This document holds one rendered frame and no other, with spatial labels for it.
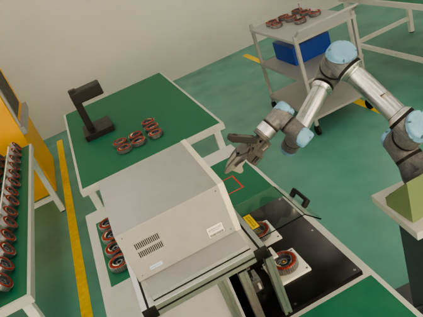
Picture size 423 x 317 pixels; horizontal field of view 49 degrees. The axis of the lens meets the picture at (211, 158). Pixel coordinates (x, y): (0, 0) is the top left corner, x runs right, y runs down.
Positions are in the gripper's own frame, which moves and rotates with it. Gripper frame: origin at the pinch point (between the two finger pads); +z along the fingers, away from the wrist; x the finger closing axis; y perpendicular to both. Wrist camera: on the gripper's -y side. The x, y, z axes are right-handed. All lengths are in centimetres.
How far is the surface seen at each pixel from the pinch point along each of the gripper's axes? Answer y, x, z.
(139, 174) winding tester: -25.3, 4.0, 22.5
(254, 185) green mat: 49, 46, 0
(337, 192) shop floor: 148, 100, -33
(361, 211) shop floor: 147, 70, -32
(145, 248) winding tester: -21.1, -28.5, 34.8
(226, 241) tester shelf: 0.0, -31.0, 16.7
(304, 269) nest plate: 40.6, -27.0, 9.2
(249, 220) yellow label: 9.8, -20.2, 7.8
